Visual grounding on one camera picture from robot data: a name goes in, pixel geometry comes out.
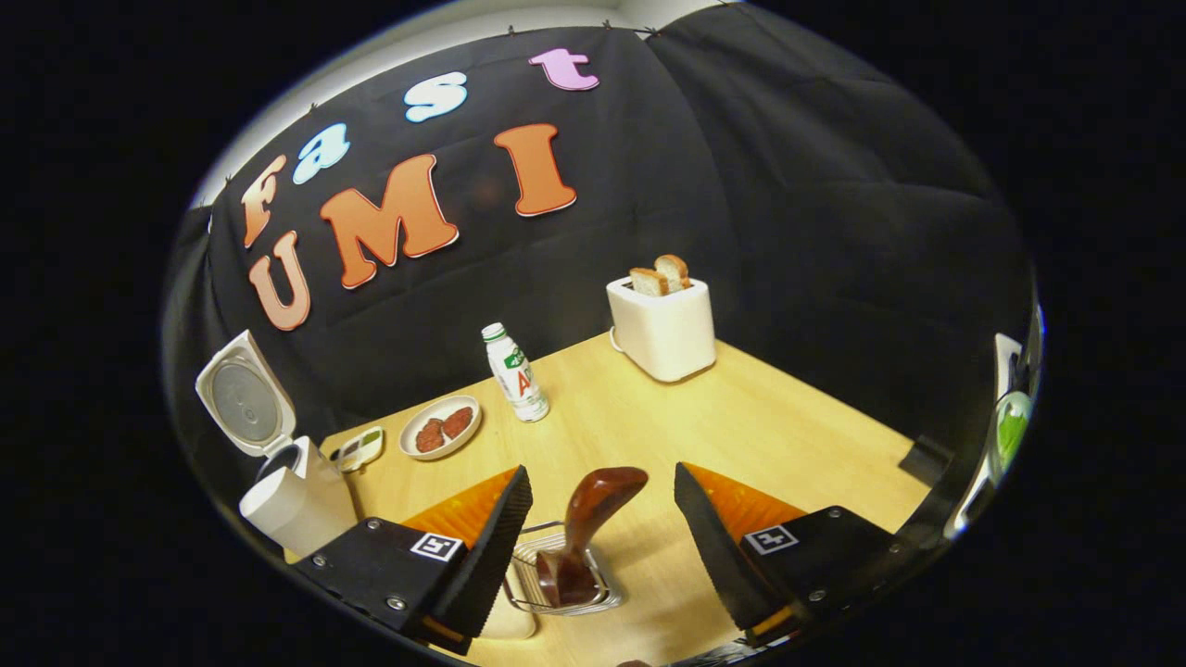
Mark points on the clear plastic tray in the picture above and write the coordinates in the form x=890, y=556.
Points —
x=517, y=627

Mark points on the white toaster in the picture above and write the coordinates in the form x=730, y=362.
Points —
x=662, y=333

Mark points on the white rice cooker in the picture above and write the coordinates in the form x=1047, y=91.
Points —
x=296, y=514

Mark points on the toasted bread slice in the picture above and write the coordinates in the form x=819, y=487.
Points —
x=674, y=271
x=649, y=283

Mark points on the small sectioned white dish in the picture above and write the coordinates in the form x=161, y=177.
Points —
x=361, y=449

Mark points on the brown wooden spoon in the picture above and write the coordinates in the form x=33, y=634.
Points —
x=598, y=500

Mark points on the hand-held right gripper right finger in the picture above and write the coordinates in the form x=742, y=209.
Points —
x=718, y=556

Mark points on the brown meat patty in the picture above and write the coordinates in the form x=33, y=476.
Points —
x=458, y=422
x=431, y=435

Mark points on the black backdrop cloth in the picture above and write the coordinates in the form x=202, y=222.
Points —
x=788, y=232

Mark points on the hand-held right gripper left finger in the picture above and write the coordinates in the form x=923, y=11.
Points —
x=491, y=556

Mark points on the green and white object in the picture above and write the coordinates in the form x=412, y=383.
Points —
x=1010, y=431

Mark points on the white drink bottle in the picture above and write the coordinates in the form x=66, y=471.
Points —
x=519, y=380

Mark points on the white flat object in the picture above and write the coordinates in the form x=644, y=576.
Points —
x=1007, y=361

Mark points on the white round plate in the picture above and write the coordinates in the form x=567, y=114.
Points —
x=435, y=408

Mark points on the white rice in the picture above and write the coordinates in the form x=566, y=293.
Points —
x=510, y=619

